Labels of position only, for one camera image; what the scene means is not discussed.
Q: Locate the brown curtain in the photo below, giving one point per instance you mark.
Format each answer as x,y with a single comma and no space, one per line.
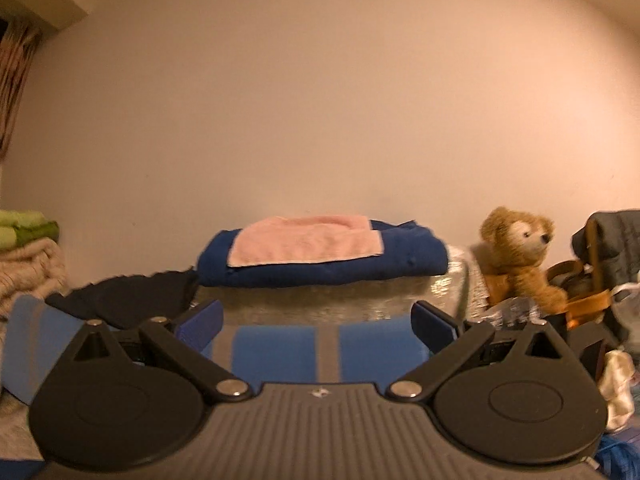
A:
19,44

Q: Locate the left blue striped pillow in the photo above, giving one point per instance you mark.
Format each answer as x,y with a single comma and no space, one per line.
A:
36,336

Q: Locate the green folded blanket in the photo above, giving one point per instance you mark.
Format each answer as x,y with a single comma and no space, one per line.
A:
19,228

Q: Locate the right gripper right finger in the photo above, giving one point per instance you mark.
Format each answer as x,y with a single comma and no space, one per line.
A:
434,327

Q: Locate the black garment on pillows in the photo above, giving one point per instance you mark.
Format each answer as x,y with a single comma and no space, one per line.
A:
124,302

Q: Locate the pink towel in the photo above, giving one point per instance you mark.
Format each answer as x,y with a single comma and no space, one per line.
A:
305,240

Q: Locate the right blue striped pillow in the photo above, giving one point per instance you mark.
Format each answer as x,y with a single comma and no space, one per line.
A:
376,353

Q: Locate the dark grey bag with straps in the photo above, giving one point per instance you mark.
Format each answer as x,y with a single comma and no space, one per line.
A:
606,253

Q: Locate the blue striped pillow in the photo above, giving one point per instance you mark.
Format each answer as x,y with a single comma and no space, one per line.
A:
36,336
376,353

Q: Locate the cream knitted blanket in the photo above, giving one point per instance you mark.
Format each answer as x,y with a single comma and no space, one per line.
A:
37,269

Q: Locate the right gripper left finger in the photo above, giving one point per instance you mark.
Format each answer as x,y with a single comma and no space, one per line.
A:
198,327

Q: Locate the brown teddy bear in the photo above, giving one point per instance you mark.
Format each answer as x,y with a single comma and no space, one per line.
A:
518,242

